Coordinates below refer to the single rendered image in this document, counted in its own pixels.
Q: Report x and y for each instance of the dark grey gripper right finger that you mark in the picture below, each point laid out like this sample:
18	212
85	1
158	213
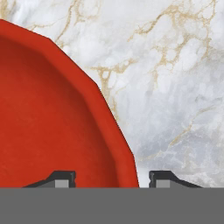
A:
161	175

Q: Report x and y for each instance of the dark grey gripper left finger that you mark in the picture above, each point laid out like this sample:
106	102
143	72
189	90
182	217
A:
62	176

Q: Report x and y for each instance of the red bowl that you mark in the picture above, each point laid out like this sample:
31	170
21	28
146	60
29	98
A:
49	116

